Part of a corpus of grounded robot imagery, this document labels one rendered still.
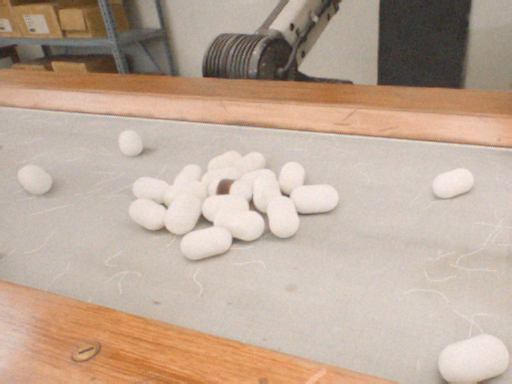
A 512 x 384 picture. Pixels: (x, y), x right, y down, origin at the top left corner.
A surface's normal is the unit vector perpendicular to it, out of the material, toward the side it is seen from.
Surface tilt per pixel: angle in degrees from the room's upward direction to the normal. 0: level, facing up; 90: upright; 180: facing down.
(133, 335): 0
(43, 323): 0
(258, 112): 45
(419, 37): 86
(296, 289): 0
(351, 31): 90
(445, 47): 86
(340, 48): 90
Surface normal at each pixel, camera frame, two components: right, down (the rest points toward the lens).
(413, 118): -0.26, -0.26
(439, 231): -0.04, -0.86
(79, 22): -0.44, 0.31
